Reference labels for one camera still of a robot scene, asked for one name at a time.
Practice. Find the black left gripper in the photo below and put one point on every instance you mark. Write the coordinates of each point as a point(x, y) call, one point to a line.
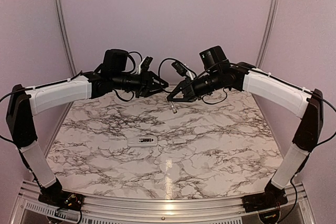
point(147, 84)

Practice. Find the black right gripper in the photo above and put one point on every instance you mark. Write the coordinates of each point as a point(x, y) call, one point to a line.
point(188, 91)

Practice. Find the white battery cover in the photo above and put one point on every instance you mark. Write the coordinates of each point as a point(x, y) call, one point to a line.
point(179, 141)

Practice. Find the white remote control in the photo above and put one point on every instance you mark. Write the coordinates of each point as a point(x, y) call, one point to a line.
point(145, 141)

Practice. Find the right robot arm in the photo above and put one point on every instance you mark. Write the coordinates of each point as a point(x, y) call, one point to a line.
point(304, 104)

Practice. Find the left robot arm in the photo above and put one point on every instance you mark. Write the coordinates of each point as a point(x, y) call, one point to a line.
point(26, 102)

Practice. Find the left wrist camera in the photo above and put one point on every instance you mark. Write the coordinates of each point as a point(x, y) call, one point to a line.
point(144, 65)

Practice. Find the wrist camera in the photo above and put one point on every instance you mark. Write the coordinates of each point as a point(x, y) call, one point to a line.
point(183, 70)
point(144, 65)

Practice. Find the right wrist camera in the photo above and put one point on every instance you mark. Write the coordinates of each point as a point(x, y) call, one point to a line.
point(183, 70)

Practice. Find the front aluminium rail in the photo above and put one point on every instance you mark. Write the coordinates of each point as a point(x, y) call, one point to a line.
point(104, 209)

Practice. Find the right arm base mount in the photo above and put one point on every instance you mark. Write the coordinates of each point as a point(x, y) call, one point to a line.
point(262, 201)

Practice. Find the left aluminium frame post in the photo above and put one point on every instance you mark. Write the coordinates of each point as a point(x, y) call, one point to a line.
point(64, 36)

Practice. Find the aluminium frame post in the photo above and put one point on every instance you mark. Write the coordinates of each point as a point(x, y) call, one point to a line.
point(267, 32)
point(64, 36)

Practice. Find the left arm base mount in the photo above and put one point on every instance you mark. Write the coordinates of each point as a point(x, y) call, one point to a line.
point(63, 200)

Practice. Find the right aluminium frame post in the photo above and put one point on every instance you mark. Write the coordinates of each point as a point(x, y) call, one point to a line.
point(267, 32)

